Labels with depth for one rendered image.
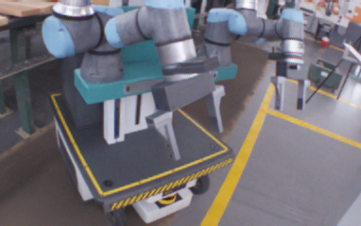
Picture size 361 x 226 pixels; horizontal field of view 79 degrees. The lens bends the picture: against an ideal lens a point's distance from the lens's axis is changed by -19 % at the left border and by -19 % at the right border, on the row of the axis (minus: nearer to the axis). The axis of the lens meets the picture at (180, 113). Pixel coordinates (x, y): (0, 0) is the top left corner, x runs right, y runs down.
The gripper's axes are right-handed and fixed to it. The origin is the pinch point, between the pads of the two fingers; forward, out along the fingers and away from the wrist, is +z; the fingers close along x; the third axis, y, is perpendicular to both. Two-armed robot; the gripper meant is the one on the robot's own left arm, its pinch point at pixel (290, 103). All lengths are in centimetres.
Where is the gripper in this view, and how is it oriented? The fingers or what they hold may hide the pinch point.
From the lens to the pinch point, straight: 88.9
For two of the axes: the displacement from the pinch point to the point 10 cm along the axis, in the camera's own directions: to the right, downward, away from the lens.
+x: 8.4, -0.2, 5.4
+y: 5.4, 1.1, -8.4
